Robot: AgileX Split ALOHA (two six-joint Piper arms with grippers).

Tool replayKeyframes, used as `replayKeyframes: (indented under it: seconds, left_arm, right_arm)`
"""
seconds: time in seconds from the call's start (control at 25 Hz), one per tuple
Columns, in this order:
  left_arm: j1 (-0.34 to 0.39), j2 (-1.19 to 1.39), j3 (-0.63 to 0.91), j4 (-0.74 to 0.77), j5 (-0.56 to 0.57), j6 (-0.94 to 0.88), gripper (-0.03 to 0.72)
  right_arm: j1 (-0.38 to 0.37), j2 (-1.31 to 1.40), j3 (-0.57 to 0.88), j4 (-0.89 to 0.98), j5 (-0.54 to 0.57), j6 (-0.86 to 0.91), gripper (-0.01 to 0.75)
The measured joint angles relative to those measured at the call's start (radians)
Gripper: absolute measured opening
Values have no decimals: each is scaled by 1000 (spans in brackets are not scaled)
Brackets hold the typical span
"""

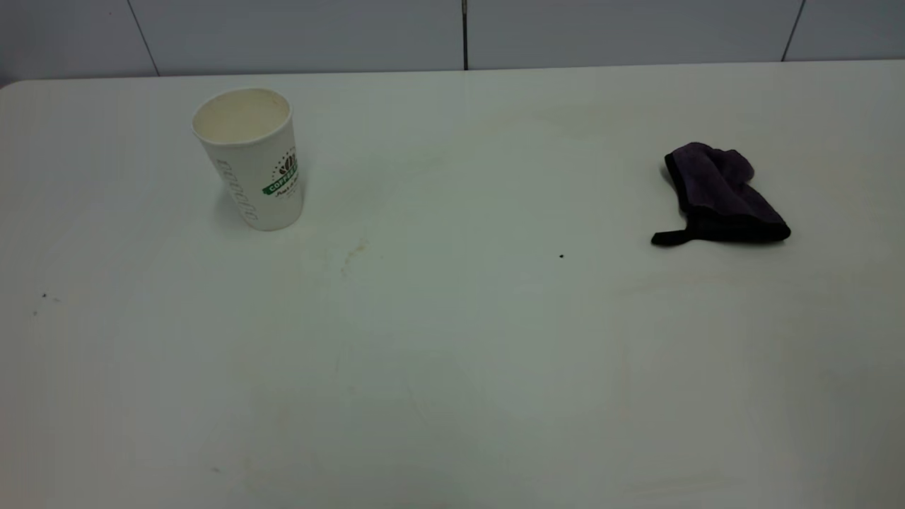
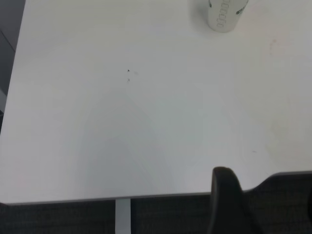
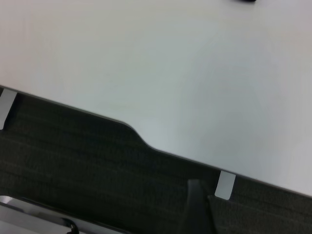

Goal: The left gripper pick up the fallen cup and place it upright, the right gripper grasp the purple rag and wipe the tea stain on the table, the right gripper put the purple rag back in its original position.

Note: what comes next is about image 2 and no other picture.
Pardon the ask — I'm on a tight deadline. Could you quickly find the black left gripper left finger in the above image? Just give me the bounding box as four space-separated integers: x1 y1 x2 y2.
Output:
207 166 266 234

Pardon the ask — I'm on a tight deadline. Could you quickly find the white paper coffee cup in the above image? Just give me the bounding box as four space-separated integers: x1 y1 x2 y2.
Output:
207 0 250 33

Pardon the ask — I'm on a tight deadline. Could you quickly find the white table leg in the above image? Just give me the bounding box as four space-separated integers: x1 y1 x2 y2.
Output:
115 198 133 234

